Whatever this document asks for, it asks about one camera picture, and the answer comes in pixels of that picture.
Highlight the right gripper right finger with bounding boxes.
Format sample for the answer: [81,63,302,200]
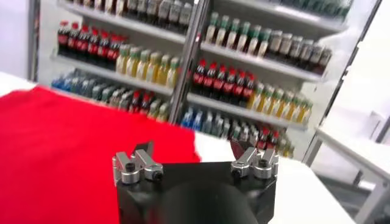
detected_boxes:
[230,139,280,180]

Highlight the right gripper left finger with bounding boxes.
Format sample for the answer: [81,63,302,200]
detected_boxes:
[112,141,164,185]

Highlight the red t-shirt with bear print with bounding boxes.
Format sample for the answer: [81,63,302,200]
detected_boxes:
[0,86,202,224]

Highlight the yellow tea bottle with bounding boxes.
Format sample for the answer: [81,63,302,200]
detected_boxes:
[136,49,151,82]
[268,88,284,117]
[297,100,314,125]
[258,85,275,114]
[156,54,171,86]
[288,96,303,122]
[146,51,161,83]
[278,91,294,120]
[115,44,130,75]
[126,46,140,79]
[166,57,181,89]
[248,82,265,111]

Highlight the red cap cola bottle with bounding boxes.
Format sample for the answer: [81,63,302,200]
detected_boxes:
[67,21,80,58]
[192,59,207,94]
[57,20,70,57]
[76,24,90,61]
[241,72,257,108]
[202,62,217,97]
[106,33,121,71]
[222,67,237,103]
[232,70,247,106]
[96,30,110,67]
[87,27,100,64]
[212,65,227,100]

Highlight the beverage display shelf unit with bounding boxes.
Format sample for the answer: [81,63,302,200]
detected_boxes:
[27,0,202,128]
[170,0,383,162]

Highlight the white table with metal legs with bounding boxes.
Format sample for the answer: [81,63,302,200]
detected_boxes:
[303,103,390,224]

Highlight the green cap cream label bottle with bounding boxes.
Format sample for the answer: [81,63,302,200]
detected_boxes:
[204,12,219,45]
[246,24,262,55]
[257,27,272,58]
[214,15,230,47]
[225,18,241,50]
[236,21,251,52]

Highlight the beige label dark drink bottle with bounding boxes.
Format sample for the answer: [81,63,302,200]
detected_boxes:
[278,32,293,61]
[298,39,314,68]
[317,47,333,75]
[288,35,304,65]
[308,44,324,72]
[268,29,283,58]

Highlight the white cap dark drink bottle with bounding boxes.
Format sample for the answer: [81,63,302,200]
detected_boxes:
[126,0,139,16]
[179,2,193,33]
[168,0,183,30]
[146,0,160,23]
[157,0,171,27]
[136,0,149,19]

